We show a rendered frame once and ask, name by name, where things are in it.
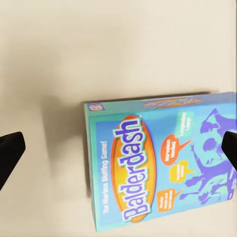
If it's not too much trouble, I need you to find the board game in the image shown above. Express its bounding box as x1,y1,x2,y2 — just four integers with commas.
84,92,237,233

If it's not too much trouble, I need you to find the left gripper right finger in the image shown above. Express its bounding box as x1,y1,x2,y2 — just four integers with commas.
221,131,237,171

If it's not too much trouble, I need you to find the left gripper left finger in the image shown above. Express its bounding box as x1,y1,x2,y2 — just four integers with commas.
0,131,26,191

